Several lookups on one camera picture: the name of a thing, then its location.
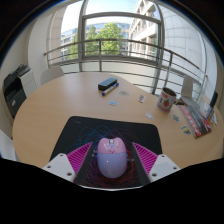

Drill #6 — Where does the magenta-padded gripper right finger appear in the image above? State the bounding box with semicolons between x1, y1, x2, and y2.
127;142;181;186

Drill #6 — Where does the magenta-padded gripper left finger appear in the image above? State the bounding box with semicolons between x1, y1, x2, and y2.
42;142;98;186

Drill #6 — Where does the pink and lilac computer mouse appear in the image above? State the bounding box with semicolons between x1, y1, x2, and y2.
95;136;129;179

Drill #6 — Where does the black mouse pad, red-blue print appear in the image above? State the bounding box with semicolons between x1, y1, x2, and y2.
49;115;164;189

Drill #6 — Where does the white mug with red print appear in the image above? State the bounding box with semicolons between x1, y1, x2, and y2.
156;87;177;113

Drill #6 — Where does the red and dark magazine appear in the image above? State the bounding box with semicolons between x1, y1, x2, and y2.
178;103;213;139

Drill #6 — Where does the blue whiteboard marker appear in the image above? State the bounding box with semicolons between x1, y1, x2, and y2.
101;82;120;97

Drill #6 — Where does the black whiteboard eraser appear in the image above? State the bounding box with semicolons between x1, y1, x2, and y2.
97;77;118;91

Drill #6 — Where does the white shell chair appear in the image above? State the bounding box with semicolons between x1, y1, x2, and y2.
39;65;65;87
181;75;204;108

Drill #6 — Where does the tall black cylinder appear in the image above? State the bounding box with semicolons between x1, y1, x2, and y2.
209;91;219;108

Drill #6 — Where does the black and white office printer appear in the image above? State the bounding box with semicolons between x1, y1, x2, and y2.
3;64;38;118

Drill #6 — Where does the grey metal railing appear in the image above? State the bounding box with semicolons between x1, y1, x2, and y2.
43;38;208;101

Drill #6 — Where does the green tree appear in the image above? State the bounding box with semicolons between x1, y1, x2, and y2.
85;22;124;55

